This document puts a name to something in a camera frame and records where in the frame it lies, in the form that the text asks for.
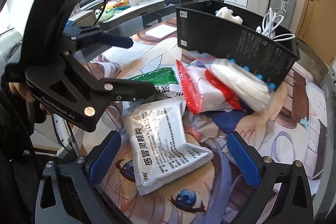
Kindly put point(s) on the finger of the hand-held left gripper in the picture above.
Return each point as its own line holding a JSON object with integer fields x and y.
{"x": 115, "y": 39}
{"x": 123, "y": 90}

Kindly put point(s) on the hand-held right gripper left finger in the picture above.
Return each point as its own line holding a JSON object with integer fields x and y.
{"x": 103, "y": 158}

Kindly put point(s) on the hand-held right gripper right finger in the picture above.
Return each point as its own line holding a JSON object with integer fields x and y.
{"x": 244, "y": 158}

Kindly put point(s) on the green medicine packet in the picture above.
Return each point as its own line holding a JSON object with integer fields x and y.
{"x": 157, "y": 74}

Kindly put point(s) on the white medicine packet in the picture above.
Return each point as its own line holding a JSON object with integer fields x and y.
{"x": 162, "y": 140}

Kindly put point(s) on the zip bag of white cloth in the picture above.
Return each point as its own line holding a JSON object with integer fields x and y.
{"x": 244, "y": 85}

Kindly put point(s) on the zip bag of striped socks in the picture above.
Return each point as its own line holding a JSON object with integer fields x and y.
{"x": 199, "y": 94}

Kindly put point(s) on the white plush toy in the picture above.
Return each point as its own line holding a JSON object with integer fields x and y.
{"x": 228, "y": 14}

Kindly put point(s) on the black cardboard box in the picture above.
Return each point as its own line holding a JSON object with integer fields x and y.
{"x": 236, "y": 40}

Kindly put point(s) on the person's left hand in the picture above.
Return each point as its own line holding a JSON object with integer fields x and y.
{"x": 19, "y": 90}

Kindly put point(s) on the colourful cloth pile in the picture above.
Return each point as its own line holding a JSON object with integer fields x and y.
{"x": 115, "y": 6}

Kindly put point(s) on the grey side cabinet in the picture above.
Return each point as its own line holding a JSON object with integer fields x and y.
{"x": 141, "y": 9}

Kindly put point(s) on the printed table mat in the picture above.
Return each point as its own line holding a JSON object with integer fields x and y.
{"x": 288, "y": 121}

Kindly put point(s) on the wooden door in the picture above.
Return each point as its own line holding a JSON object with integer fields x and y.
{"x": 315, "y": 16}

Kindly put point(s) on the silver suitcase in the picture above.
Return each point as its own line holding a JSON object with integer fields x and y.
{"x": 283, "y": 3}

